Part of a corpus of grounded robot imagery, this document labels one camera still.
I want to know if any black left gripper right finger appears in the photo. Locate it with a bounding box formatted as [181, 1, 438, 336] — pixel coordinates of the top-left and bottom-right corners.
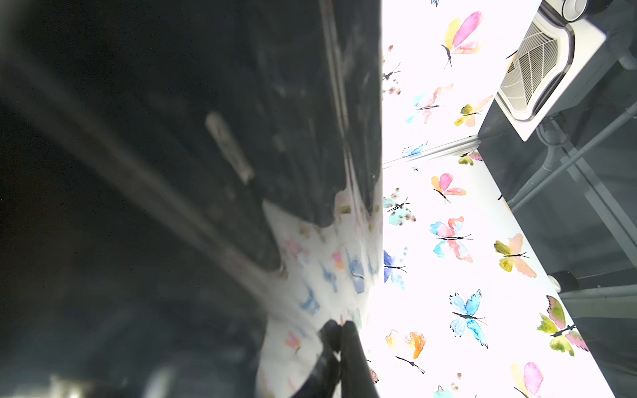
[340, 321, 379, 398]

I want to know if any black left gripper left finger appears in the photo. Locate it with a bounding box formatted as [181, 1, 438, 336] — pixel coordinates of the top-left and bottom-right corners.
[292, 320, 343, 398]

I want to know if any space print kids suitcase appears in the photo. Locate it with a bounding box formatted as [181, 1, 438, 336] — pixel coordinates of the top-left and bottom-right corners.
[1, 1, 383, 397]

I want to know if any ceiling air conditioner unit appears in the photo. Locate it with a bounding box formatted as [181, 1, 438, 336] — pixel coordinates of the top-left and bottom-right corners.
[496, 0, 636, 141]

